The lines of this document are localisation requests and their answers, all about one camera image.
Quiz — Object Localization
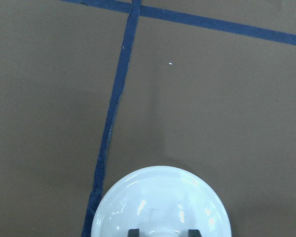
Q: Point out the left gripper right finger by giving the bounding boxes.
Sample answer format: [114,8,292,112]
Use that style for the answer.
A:
[188,229,201,237]

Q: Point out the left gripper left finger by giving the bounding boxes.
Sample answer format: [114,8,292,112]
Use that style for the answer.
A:
[127,229,140,237]

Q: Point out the white ceramic lid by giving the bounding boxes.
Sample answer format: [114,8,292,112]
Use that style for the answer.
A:
[91,166,232,237]

